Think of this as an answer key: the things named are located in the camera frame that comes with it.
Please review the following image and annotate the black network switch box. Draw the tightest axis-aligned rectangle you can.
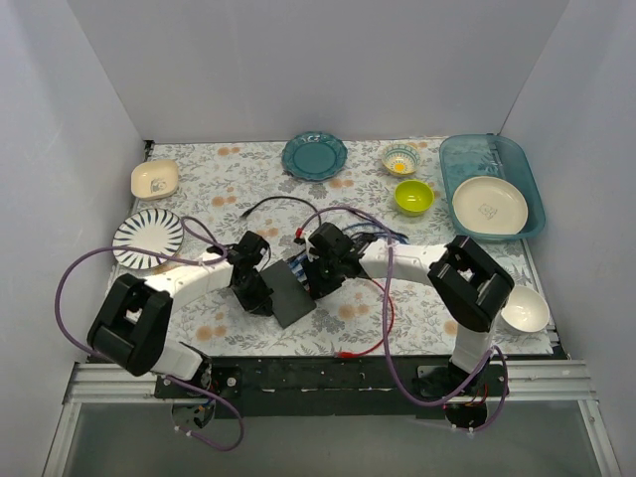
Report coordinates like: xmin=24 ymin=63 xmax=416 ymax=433
xmin=261 ymin=260 xmax=316 ymax=329

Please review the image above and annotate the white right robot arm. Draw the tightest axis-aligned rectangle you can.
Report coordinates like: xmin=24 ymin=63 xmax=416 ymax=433
xmin=301 ymin=223 xmax=514 ymax=396

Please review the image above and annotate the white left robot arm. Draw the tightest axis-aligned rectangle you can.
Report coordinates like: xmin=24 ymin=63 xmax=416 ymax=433
xmin=86 ymin=232 xmax=273 ymax=398

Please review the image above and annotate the lime green bowl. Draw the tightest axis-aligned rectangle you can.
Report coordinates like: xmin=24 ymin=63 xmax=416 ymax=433
xmin=394 ymin=180 xmax=435 ymax=217

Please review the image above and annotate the teal scalloped plate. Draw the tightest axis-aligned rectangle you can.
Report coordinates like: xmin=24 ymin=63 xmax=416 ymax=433
xmin=281 ymin=131 xmax=348 ymax=182

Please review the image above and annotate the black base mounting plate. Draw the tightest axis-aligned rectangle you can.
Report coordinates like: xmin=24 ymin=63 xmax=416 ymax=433
xmin=154 ymin=356 xmax=503 ymax=416

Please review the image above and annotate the blue striped white plate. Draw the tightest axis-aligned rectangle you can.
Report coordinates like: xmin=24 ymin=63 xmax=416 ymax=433
xmin=112 ymin=209 xmax=184 ymax=270

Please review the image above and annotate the patterned small bowl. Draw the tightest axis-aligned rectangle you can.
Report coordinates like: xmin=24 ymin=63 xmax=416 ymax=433
xmin=381 ymin=143 xmax=420 ymax=177

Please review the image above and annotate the cream square bowl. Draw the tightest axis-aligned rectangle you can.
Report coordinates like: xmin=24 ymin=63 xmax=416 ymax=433
xmin=130 ymin=159 xmax=179 ymax=201

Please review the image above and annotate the teal plastic tray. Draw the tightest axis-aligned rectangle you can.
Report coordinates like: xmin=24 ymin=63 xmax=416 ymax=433
xmin=439 ymin=134 xmax=546 ymax=241

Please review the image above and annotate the cream round plate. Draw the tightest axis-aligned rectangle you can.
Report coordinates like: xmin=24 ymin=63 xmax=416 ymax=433
xmin=452 ymin=176 xmax=529 ymax=236

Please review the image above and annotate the white bowl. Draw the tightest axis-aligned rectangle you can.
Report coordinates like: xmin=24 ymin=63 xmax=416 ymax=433
xmin=501 ymin=286 xmax=551 ymax=334

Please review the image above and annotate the blue ethernet cable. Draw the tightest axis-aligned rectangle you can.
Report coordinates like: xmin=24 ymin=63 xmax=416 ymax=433
xmin=290 ymin=223 xmax=409 ymax=289

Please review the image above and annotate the red ethernet cable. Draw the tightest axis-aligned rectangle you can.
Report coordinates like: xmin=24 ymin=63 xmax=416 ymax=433
xmin=293 ymin=227 xmax=397 ymax=360

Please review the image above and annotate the black ethernet cable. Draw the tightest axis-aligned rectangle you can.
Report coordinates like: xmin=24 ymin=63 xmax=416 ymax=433
xmin=239 ymin=195 xmax=319 ymax=219

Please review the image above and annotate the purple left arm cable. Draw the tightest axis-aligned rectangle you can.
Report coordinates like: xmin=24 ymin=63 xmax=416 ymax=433
xmin=54 ymin=216 xmax=245 ymax=452

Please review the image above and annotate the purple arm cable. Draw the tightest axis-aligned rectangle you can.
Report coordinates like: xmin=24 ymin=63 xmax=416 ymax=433
xmin=54 ymin=216 xmax=245 ymax=452
xmin=303 ymin=206 xmax=511 ymax=432

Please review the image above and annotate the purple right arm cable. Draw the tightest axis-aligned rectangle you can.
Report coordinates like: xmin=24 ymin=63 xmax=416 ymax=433
xmin=303 ymin=206 xmax=511 ymax=432

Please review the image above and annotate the aluminium frame rail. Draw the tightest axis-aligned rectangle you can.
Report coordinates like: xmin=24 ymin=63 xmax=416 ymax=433
xmin=45 ymin=358 xmax=622 ymax=476

